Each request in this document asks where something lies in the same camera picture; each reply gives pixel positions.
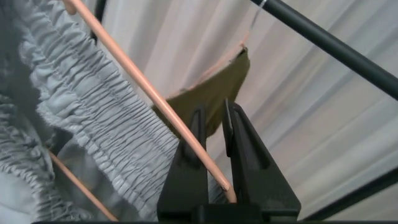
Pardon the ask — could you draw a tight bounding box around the black clothes rack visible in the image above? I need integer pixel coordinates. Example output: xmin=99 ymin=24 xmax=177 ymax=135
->
xmin=89 ymin=0 xmax=398 ymax=222

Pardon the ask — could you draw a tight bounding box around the pink clothes hanger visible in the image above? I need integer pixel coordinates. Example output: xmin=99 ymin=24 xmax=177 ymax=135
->
xmin=178 ymin=0 xmax=269 ymax=94
xmin=48 ymin=0 xmax=238 ymax=222

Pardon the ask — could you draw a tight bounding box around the green printed sleeveless shirt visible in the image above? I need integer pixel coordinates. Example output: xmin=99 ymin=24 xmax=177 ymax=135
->
xmin=151 ymin=46 xmax=251 ymax=139

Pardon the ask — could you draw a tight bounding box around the white curtain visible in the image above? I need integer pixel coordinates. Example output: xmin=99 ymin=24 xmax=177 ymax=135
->
xmin=70 ymin=0 xmax=398 ymax=222

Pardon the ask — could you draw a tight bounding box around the pale grey garment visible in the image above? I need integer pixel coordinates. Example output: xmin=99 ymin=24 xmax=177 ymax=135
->
xmin=0 ymin=0 xmax=228 ymax=222

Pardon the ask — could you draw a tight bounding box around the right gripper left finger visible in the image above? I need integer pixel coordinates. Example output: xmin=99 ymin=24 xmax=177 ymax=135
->
xmin=157 ymin=106 xmax=210 ymax=222

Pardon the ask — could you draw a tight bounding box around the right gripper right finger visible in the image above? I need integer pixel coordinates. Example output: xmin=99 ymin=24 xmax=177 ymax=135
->
xmin=221 ymin=98 xmax=302 ymax=222

